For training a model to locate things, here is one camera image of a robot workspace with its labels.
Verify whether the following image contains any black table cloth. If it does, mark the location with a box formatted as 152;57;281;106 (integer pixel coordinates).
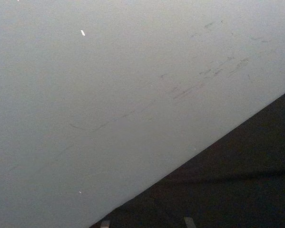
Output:
89;87;285;228

